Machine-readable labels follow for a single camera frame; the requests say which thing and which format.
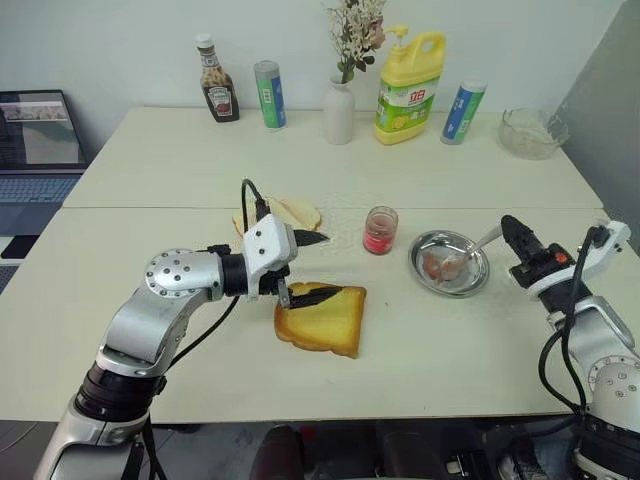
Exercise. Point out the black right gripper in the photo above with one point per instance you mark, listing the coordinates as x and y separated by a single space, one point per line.
542 262

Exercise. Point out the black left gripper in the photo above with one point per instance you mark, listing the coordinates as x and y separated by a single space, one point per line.
274 281

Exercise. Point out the golden toasted bread slice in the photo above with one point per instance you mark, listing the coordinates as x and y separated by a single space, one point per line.
325 327

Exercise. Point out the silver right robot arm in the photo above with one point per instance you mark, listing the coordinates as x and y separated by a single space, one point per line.
610 380

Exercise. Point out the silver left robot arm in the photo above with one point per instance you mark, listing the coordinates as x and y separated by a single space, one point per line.
165 275

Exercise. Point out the metal spoon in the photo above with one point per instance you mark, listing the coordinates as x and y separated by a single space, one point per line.
482 242

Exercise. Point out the pale bread slice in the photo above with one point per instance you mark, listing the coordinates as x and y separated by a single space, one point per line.
240 220
302 215
274 206

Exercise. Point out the glass jar of red jam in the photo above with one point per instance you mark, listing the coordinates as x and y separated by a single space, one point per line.
381 232

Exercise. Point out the pink jam blob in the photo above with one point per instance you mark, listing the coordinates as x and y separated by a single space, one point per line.
440 267

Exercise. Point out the round metal plate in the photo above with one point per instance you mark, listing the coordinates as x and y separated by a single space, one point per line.
472 282

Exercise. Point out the clear glass bowl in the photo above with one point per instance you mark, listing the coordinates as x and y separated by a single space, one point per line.
532 135

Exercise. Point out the grey can blue-green label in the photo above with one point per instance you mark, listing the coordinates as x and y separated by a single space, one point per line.
271 97
462 115

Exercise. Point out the white ceramic vase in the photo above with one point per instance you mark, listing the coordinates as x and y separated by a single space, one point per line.
339 117

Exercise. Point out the yellow detergent pump bottle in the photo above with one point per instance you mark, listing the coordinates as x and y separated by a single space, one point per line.
405 100

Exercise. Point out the glass ketchup bottle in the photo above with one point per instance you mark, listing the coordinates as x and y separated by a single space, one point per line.
219 95

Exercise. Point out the dried flower bouquet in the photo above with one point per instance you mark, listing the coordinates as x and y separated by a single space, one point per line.
355 35

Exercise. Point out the open grey laptop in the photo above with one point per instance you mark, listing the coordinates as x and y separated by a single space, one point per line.
35 135

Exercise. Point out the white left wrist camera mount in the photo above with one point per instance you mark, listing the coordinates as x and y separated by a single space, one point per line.
265 245

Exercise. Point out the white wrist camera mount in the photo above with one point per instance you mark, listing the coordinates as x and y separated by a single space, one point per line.
265 245
617 232

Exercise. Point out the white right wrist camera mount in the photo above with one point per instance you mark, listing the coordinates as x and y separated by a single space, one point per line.
617 232

